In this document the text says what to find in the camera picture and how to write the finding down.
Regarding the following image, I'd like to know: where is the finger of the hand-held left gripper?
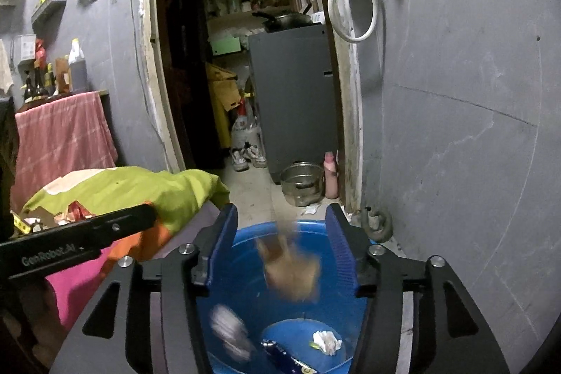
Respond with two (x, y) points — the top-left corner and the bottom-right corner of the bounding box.
(0, 202), (157, 280)

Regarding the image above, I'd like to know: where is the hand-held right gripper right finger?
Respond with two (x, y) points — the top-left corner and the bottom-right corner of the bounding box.
(325, 203), (511, 374)

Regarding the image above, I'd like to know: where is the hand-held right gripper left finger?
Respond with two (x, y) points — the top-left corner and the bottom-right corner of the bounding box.
(55, 203), (239, 374)

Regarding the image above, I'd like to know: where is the blue plastic basin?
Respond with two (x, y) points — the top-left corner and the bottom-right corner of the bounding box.
(195, 218), (378, 374)

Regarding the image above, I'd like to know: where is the tan paper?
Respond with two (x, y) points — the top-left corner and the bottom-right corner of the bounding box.
(256, 225), (323, 304)

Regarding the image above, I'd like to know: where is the white paper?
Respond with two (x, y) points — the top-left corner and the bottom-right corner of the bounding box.
(209, 304), (257, 361)

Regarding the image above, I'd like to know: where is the red white snack wrapper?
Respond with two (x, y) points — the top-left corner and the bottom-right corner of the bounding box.
(55, 202), (95, 226)

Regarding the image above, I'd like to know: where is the pink striped towel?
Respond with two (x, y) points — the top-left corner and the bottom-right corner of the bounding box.
(11, 91), (119, 212)

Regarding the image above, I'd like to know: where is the colourful patchwork blanket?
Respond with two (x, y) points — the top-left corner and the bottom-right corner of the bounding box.
(11, 166), (231, 333)

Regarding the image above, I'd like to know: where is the pink plastic bottle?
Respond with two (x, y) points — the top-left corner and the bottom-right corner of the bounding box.
(324, 152), (339, 199)

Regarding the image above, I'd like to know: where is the stainless steel pot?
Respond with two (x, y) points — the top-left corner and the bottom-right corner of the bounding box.
(280, 162), (326, 207)

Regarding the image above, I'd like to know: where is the white crumpled tissue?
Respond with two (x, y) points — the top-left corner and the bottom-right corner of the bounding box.
(312, 330), (343, 356)

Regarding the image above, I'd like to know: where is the white hanging cloth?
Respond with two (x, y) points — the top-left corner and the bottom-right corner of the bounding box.
(0, 39), (15, 92)

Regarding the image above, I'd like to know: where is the brown paper package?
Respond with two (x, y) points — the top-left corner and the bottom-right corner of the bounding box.
(55, 56), (71, 94)

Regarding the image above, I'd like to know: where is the white sack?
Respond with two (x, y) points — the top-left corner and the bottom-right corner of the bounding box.
(231, 111), (264, 151)

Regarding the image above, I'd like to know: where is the blue snack wrapper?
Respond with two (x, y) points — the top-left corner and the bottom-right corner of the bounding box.
(261, 338), (318, 374)

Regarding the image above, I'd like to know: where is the yellow cardboard box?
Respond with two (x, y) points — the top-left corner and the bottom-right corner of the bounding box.
(206, 63), (239, 149)

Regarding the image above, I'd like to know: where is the dark grey cabinet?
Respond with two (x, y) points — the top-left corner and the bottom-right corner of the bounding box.
(248, 24), (340, 185)

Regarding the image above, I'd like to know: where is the dark wooden door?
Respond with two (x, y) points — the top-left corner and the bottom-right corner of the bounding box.
(163, 0), (226, 171)

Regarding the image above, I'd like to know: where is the green box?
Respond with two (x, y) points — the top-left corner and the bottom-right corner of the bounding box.
(210, 36), (242, 56)

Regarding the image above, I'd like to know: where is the black wok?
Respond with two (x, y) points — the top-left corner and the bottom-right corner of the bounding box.
(252, 8), (313, 32)

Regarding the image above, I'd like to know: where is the grey coiled hose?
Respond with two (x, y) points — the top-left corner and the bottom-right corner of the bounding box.
(360, 205), (394, 243)

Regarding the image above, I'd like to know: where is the white wall box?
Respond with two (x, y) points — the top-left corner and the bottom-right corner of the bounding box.
(18, 34), (36, 61)

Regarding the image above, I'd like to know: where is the metal wall shelf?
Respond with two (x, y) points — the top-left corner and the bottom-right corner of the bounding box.
(31, 0), (68, 28)

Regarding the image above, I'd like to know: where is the thin wall cable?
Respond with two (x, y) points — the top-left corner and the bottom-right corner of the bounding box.
(129, 0), (167, 164)

